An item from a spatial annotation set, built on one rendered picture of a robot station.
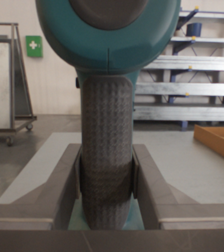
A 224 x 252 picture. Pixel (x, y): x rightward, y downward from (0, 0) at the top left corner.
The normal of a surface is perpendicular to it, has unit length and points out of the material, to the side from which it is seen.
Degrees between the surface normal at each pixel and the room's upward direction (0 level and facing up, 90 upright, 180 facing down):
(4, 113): 78
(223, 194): 0
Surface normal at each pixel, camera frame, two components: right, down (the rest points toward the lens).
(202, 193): 0.02, -0.97
